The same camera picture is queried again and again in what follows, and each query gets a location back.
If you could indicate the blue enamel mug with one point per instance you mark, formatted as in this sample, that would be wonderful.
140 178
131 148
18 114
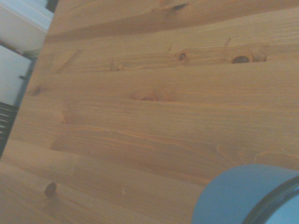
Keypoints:
229 193

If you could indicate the black slatted object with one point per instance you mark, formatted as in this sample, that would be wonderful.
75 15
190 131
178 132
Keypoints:
5 123

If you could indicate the white cabinet panel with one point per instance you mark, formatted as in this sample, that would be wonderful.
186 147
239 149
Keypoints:
11 74

